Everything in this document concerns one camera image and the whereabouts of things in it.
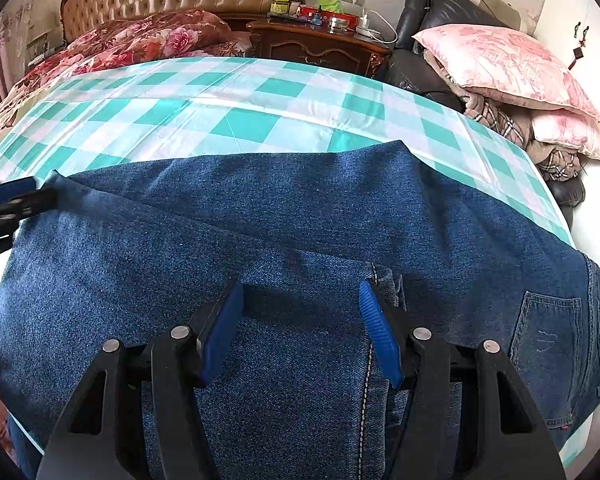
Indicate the yellow green jar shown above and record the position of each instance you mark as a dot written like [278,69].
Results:
[280,5]

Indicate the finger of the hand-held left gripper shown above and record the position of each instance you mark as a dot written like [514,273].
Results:
[30,205]
[12,187]

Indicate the red tin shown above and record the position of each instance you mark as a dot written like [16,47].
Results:
[310,10]

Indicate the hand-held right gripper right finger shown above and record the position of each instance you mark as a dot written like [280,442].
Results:
[380,335]

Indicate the blue denim pants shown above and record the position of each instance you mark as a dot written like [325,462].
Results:
[180,240]

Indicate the green plastic bag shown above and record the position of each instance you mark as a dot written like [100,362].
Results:
[330,6]

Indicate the round metal tin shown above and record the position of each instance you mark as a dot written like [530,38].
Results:
[338,24]

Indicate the white power strip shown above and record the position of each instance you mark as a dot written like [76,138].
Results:
[367,30]

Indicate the black leather armchair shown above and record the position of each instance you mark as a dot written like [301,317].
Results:
[415,70]

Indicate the white wardrobe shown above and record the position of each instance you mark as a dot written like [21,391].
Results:
[595,70]

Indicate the brown plaid blanket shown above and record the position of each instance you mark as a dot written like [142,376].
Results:
[500,120]

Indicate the small pink floral pillow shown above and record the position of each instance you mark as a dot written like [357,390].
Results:
[580,135]

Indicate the large pink floral pillow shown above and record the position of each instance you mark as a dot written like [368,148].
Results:
[505,60]

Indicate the red floral quilt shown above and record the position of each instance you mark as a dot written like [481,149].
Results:
[145,40]

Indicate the dark wooden nightstand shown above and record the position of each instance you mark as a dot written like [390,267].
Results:
[320,47]

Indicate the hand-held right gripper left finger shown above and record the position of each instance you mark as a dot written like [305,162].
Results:
[222,330]

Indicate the teal checkered tablecloth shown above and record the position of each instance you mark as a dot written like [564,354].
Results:
[205,110]

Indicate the red diamond hanging ornament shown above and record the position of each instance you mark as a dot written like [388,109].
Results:
[576,55]

